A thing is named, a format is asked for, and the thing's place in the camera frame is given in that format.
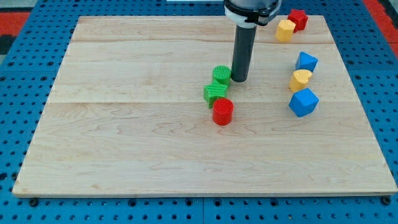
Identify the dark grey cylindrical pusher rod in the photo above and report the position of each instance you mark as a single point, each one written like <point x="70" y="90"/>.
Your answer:
<point x="243" y="45"/>

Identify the red star block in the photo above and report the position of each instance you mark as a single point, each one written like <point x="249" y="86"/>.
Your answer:
<point x="299" y="18"/>

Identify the green star block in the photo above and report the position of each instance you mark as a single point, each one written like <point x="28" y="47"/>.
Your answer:
<point x="214" y="91"/>

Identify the green cylinder block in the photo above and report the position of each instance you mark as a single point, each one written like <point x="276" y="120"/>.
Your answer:
<point x="222" y="74"/>

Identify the yellow hexagon block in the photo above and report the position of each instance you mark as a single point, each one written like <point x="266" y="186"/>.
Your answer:
<point x="285" y="30"/>

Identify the blue triangle block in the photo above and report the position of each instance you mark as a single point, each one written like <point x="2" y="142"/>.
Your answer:
<point x="306" y="61"/>

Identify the yellow heart block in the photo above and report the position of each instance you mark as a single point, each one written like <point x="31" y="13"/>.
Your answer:
<point x="299" y="80"/>

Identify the red cylinder block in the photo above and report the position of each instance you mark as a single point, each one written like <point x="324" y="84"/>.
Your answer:
<point x="223" y="111"/>

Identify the blue cube block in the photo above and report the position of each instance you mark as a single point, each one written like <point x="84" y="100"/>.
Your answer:
<point x="303" y="102"/>

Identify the wooden board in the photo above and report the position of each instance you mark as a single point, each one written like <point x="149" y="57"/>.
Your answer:
<point x="126" y="117"/>

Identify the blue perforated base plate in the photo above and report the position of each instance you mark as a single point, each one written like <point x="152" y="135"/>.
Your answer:
<point x="31" y="64"/>

